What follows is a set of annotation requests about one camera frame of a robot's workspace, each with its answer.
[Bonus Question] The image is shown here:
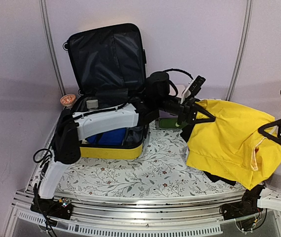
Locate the green drawer box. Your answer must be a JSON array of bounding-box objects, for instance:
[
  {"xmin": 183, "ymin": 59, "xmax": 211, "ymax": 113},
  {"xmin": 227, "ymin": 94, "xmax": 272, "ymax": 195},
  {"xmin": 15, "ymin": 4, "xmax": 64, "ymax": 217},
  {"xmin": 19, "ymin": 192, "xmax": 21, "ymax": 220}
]
[{"xmin": 158, "ymin": 118, "xmax": 183, "ymax": 129}]

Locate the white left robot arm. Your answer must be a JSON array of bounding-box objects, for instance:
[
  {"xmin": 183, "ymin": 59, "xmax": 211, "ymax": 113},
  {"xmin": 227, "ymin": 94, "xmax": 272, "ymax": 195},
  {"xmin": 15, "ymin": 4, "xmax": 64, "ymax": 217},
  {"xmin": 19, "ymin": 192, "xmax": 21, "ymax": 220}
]
[{"xmin": 34, "ymin": 70, "xmax": 205, "ymax": 214}]

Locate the yellow Pikachu suitcase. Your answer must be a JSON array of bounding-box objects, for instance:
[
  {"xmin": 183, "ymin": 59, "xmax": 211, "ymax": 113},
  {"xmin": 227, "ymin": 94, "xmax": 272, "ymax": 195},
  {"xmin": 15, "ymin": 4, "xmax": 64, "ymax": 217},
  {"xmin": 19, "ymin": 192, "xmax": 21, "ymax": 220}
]
[{"xmin": 57, "ymin": 23, "xmax": 150, "ymax": 160}]

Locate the blue fabric pouch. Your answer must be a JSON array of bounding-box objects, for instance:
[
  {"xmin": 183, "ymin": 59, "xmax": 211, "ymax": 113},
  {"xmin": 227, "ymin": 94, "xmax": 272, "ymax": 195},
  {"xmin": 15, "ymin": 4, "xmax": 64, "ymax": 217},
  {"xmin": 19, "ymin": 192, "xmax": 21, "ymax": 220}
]
[{"xmin": 85, "ymin": 128, "xmax": 127, "ymax": 146}]

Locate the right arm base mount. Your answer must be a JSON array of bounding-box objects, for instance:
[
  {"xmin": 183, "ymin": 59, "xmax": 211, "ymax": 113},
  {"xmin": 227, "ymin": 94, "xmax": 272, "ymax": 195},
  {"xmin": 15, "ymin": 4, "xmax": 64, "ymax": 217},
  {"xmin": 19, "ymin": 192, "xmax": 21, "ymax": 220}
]
[{"xmin": 219, "ymin": 185, "xmax": 266, "ymax": 220}]

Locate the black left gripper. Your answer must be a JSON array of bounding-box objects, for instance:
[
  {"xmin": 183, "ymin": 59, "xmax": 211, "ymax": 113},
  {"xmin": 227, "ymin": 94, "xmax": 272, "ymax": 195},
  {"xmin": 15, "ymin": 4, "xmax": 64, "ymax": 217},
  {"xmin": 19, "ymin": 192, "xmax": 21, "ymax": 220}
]
[{"xmin": 156, "ymin": 94, "xmax": 217, "ymax": 125}]

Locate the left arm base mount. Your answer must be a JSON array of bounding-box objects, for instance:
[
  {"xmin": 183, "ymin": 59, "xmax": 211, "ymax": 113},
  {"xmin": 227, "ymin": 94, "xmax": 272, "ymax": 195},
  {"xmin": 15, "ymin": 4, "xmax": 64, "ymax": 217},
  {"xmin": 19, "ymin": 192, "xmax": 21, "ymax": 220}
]
[{"xmin": 30, "ymin": 198, "xmax": 74, "ymax": 220}]

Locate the floral table mat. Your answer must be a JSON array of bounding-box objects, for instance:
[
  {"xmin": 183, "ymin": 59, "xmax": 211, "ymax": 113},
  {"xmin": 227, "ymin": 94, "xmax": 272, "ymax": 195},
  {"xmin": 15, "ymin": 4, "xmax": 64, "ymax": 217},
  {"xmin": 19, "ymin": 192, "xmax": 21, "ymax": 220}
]
[{"xmin": 32, "ymin": 97, "xmax": 264, "ymax": 199}]

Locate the red patterned cup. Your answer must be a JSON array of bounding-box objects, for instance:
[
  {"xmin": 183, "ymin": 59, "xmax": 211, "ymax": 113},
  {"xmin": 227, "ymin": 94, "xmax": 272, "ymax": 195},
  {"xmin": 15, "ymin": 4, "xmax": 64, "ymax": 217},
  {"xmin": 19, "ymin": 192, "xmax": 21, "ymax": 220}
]
[{"xmin": 60, "ymin": 94, "xmax": 76, "ymax": 108}]

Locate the yellow cloth item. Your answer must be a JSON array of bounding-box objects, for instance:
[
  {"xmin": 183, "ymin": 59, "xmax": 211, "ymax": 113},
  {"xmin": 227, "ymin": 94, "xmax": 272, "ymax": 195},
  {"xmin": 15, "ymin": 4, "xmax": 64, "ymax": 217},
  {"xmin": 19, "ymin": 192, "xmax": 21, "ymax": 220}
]
[{"xmin": 186, "ymin": 100, "xmax": 281, "ymax": 190}]

